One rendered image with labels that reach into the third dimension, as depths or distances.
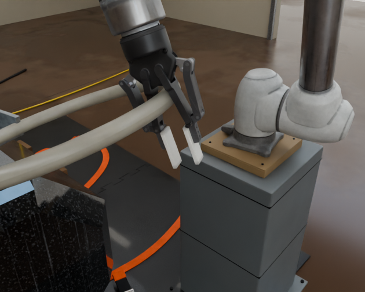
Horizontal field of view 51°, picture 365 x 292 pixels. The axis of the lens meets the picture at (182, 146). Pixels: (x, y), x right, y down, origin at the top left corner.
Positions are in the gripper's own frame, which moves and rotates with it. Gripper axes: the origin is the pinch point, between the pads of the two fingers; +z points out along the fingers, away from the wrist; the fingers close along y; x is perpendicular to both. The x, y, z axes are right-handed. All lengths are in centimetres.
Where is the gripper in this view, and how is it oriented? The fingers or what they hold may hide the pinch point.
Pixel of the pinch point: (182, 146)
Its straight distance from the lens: 66.7
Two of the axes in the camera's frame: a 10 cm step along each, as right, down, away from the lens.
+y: -9.0, 1.8, 4.0
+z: 3.2, 8.9, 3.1
